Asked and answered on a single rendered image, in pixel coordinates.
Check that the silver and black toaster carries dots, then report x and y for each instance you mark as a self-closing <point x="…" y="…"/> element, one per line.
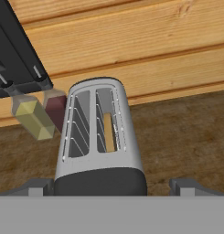
<point x="99" y="143"/>

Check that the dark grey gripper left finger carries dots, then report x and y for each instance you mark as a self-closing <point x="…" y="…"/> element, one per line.
<point x="40" y="186"/>

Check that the bread slice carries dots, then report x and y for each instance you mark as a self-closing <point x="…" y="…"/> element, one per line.
<point x="108" y="132"/>

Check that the yellow oil bottle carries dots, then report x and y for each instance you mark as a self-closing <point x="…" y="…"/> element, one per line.
<point x="32" y="117"/>

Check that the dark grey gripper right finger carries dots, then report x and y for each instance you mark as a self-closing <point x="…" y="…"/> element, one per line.
<point x="184" y="186"/>

